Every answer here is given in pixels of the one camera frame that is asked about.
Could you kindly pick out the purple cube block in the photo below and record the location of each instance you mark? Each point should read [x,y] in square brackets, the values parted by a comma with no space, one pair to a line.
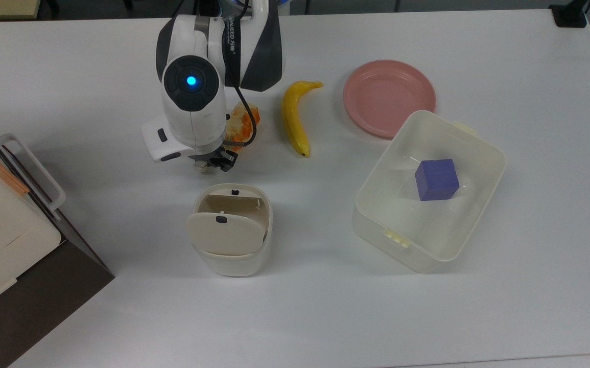
[437,180]

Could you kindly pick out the orange tape strip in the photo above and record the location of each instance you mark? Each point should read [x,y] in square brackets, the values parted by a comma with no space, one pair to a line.
[3,174]

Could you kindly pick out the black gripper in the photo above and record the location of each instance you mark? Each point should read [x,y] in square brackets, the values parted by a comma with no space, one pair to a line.
[208,152]

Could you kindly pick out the yellow toy banana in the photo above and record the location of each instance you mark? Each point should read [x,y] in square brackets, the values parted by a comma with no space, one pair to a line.
[293,117]

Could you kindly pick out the cream plastic storage box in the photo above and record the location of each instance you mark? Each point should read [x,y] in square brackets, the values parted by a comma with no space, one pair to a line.
[3,240]

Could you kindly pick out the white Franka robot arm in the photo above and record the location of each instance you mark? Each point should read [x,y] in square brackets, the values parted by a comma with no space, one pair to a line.
[192,102]

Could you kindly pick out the cream trash can lid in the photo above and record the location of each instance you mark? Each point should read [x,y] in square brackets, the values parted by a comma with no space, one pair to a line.
[226,232]

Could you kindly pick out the black table clamp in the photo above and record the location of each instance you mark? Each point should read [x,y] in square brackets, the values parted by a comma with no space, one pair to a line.
[569,14]

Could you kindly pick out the dark brown wooden drawer box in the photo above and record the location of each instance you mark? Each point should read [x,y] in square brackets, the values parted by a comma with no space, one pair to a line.
[44,301]

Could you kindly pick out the cream desktop trash can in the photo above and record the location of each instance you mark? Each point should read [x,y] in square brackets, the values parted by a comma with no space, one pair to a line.
[233,263]

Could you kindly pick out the pink plastic plate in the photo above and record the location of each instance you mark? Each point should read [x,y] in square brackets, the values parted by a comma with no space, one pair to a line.
[381,97]

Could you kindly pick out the translucent white storage bin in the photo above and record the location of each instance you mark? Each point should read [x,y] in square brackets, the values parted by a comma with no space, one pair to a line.
[427,230]

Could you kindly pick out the orange peeled fruit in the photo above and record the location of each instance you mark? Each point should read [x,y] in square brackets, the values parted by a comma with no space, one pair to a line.
[241,128]

